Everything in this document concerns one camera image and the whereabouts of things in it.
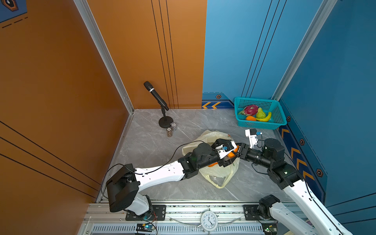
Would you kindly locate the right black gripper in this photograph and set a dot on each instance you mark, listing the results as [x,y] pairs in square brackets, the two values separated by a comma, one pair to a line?
[243,151]

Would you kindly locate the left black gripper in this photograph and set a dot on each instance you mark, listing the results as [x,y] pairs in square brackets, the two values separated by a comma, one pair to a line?
[221,162]

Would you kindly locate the orange fruit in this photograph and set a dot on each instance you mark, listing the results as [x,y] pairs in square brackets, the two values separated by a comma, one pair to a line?
[251,118]
[233,153]

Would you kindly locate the yellowish printed plastic bag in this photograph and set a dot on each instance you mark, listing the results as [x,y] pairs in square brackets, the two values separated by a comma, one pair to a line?
[219,176]

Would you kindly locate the green pear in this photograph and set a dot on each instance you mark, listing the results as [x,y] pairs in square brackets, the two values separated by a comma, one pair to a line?
[260,114]

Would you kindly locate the pink dragon fruit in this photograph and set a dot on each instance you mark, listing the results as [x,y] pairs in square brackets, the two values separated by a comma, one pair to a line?
[249,110]

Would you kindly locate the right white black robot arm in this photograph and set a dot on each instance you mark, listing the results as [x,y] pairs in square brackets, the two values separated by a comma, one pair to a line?
[291,181]

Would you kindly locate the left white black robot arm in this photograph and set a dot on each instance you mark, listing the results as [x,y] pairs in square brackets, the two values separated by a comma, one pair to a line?
[124,187]

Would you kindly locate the teal plastic basket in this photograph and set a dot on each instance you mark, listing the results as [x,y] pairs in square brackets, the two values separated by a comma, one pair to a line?
[278,117]

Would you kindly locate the yellow banana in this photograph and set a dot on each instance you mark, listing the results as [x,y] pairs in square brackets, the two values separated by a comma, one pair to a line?
[266,119]

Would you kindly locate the white analog clock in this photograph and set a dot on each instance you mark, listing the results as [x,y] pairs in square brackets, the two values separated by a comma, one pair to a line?
[209,221]

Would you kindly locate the brown small jar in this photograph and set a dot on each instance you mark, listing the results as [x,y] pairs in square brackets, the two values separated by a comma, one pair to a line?
[169,132]

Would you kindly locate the clear small jar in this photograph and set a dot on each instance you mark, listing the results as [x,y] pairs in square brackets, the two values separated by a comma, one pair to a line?
[173,126]

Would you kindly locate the black microphone on stand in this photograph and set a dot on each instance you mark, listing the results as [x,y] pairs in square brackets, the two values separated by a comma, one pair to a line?
[165,121]

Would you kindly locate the circuit board right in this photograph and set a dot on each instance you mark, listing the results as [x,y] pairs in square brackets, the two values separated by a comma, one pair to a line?
[270,229]

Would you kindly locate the green circuit board left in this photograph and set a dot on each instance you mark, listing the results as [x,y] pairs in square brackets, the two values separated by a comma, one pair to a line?
[144,229]

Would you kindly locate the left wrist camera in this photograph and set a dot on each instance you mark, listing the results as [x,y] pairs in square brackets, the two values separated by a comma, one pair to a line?
[224,147]

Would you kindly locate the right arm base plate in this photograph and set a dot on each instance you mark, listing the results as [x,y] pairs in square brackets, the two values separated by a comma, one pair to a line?
[257,212]

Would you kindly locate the aluminium front rail frame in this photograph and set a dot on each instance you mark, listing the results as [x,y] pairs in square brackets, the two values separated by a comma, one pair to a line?
[198,218]

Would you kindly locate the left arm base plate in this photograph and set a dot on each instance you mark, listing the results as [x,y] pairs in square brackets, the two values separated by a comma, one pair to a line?
[156,213]

